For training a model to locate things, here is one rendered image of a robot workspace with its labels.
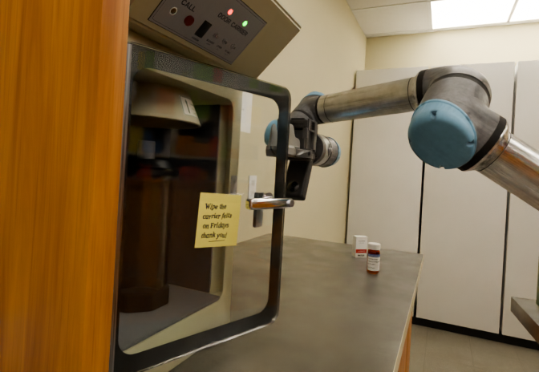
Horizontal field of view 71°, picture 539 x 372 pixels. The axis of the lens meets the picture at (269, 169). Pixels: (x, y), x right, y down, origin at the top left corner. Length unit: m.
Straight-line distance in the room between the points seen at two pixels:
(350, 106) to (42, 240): 0.73
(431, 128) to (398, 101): 0.20
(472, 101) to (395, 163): 2.71
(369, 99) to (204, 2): 0.51
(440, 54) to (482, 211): 1.52
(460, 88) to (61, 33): 0.62
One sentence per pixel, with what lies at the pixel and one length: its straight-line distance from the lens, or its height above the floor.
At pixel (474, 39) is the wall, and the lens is 4.08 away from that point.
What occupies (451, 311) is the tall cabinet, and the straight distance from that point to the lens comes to 3.58.
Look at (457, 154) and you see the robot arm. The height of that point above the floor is 1.29.
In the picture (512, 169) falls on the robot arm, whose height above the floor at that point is 1.27.
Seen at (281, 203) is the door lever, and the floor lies 1.20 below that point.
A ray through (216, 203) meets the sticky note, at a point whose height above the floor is 1.20.
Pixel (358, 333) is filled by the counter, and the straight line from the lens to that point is 0.82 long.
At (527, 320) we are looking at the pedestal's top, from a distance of 1.15.
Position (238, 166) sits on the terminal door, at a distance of 0.57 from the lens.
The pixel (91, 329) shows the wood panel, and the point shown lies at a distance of 0.38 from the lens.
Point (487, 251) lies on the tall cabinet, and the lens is 3.47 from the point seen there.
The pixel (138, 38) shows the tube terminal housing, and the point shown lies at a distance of 0.53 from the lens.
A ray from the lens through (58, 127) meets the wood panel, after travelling 0.38.
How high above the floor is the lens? 1.25
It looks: level
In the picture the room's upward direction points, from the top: 3 degrees clockwise
